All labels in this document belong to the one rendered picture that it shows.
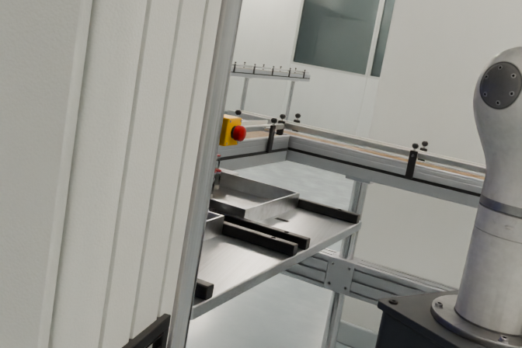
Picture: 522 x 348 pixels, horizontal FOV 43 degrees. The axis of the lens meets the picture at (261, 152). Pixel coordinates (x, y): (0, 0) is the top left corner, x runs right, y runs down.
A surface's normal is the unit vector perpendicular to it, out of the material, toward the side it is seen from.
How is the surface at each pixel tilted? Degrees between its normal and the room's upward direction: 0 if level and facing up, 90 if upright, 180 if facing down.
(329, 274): 90
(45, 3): 90
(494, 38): 90
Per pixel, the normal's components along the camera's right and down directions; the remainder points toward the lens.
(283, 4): -0.44, 0.07
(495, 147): -0.86, 0.43
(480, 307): -0.68, 0.00
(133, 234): 0.94, 0.21
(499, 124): -0.73, 0.54
